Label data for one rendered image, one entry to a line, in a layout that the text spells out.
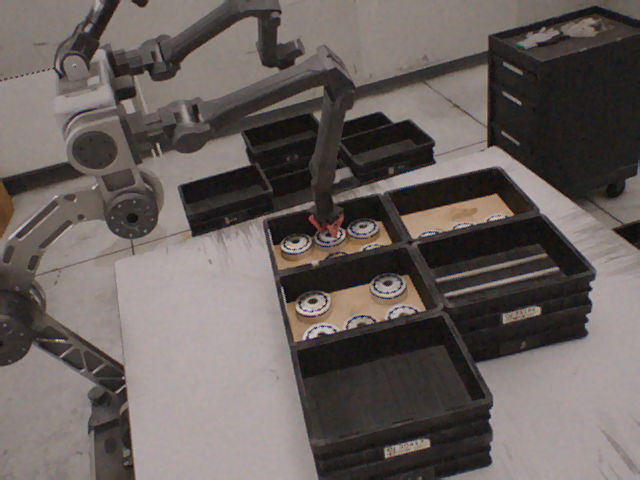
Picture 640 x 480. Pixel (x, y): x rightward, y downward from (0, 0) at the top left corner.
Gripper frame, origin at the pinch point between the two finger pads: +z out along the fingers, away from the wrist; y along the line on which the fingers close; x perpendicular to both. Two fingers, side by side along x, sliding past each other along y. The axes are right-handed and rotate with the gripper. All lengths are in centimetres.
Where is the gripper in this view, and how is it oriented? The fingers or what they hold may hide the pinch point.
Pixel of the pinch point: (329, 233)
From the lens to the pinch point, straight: 204.8
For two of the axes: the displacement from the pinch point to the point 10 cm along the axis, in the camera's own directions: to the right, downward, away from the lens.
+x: -6.3, 5.2, -5.7
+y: -7.6, -2.8, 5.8
